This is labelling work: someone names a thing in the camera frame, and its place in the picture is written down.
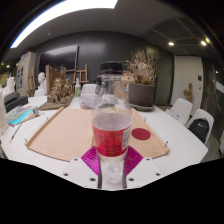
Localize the grey plant saucer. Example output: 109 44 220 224
128 102 156 112

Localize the dried plant in grey pot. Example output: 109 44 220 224
126 49 158 108

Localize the black printer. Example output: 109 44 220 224
3 90 29 114

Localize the green labelled spray bottle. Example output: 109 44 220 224
74 77 82 98

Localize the black wall screen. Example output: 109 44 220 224
38 44 80 73

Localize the crumpled printed paper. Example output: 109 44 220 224
78 93 101 110

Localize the flat round red coaster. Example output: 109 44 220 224
130 127 152 141

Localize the teal plastic pack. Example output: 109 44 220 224
5 105 39 127

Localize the long ceiling light panel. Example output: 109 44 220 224
9 0 119 50

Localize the wooden figure statue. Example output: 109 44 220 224
183 82 194 104

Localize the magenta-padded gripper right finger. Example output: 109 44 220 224
122 145 164 190

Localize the black backpack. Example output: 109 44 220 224
187 117 210 144

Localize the wooden easel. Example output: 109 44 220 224
72 63 90 91

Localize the red pencil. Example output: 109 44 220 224
9 123 24 144

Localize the clear bottle with red label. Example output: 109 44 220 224
91 60 133 188

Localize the stack of papers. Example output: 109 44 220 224
165 109 183 123

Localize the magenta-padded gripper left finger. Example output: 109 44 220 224
61 145 103 190

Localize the white plastic chair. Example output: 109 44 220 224
80 83 98 96
165 97 194 126
184 108 215 146

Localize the white notice board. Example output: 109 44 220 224
15 50 38 98

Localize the white plaster bust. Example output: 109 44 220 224
36 71 47 91

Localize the cardboard box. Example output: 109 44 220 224
120 73 135 91

